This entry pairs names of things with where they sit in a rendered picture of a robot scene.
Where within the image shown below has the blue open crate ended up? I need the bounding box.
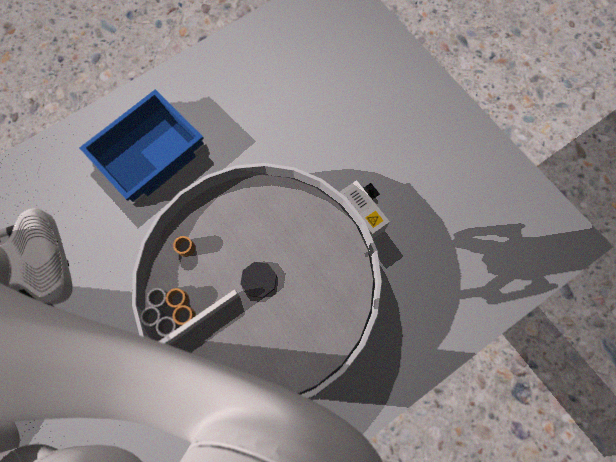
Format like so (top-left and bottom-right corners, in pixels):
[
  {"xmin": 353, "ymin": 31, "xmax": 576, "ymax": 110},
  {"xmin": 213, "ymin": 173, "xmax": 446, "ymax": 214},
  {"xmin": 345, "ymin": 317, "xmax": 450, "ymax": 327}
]
[{"xmin": 83, "ymin": 89, "xmax": 208, "ymax": 206}]

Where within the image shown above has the grey round turntable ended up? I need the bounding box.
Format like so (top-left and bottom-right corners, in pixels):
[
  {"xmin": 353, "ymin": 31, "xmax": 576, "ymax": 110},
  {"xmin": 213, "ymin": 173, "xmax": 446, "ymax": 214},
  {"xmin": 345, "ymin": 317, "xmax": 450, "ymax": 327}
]
[{"xmin": 132, "ymin": 163, "xmax": 390, "ymax": 398}]

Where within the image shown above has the grey metal ring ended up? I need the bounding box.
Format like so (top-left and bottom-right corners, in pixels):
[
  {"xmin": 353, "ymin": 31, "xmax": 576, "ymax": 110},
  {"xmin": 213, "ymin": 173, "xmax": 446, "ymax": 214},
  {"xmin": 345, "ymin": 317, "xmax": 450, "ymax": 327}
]
[
  {"xmin": 147, "ymin": 288, "xmax": 168, "ymax": 309},
  {"xmin": 156, "ymin": 317, "xmax": 180, "ymax": 337},
  {"xmin": 141, "ymin": 307, "xmax": 165, "ymax": 327}
]

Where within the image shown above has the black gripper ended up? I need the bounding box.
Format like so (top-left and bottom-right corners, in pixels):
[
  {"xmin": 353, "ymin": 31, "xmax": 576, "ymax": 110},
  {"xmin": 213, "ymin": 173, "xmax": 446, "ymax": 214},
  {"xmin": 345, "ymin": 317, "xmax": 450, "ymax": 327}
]
[{"xmin": 0, "ymin": 225, "xmax": 35, "ymax": 299}]

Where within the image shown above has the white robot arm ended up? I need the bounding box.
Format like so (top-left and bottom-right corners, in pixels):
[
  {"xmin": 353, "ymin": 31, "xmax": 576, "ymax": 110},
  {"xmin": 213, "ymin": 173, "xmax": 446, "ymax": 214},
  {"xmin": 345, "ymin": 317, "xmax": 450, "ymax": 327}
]
[{"xmin": 0, "ymin": 208, "xmax": 382, "ymax": 462}]

